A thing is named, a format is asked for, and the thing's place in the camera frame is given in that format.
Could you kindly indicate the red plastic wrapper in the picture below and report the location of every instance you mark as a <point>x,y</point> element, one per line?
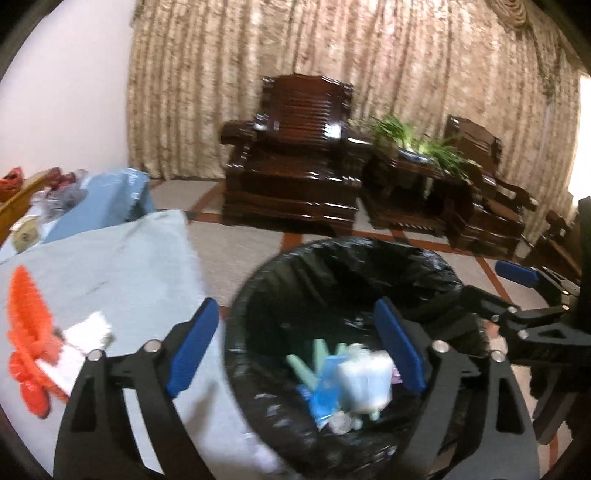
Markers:
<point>27,390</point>

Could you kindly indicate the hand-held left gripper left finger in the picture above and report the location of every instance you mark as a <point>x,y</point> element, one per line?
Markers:
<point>194,350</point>

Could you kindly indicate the wooden television cabinet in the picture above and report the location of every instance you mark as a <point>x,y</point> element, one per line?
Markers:
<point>18,207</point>

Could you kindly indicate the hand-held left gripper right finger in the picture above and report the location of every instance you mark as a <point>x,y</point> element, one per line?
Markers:
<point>399,346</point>

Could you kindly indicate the white paper slip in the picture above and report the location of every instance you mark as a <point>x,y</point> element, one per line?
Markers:
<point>62,367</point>

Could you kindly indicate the white tissue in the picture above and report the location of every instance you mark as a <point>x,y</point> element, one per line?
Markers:
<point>87,332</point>

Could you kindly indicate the red plastic bag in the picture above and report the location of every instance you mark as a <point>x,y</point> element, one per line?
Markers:
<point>10,182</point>

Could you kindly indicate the green plant in porcelain pot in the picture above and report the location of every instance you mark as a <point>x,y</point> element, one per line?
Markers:
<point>397,129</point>

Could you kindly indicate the glass fruit bowl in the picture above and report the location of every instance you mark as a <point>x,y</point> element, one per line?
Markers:
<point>62,198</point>

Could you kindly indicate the black bag trash bin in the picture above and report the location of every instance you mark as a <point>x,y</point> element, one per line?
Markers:
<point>277,300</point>

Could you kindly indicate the blue plastic bag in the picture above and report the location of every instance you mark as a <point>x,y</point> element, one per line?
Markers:
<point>323,392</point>

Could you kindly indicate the red apple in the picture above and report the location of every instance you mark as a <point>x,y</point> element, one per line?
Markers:
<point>70,178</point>
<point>54,177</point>

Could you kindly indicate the bright window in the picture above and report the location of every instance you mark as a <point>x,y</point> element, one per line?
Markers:
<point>582,134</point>

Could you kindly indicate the golden tissue box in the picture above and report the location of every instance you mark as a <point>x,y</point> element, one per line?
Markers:
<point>27,235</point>

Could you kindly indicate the white plastic wrapper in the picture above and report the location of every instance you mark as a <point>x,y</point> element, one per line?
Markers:
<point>364,378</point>

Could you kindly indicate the dark wooden armchair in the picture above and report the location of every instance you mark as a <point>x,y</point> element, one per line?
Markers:
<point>489,207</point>
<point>291,175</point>

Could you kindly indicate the beige floral curtain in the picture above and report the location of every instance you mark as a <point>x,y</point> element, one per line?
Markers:
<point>323,55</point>

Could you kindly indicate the grey tablecloth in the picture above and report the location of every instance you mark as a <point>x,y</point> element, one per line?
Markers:
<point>138,277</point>

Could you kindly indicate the orange plastic brush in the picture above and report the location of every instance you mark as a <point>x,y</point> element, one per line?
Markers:
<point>25,309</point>

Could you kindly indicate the dark wooden side table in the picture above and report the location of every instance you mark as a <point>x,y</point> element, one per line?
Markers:
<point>406,194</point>

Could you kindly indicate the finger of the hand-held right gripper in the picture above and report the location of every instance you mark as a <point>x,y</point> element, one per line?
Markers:
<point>517,273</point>
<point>535,327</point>

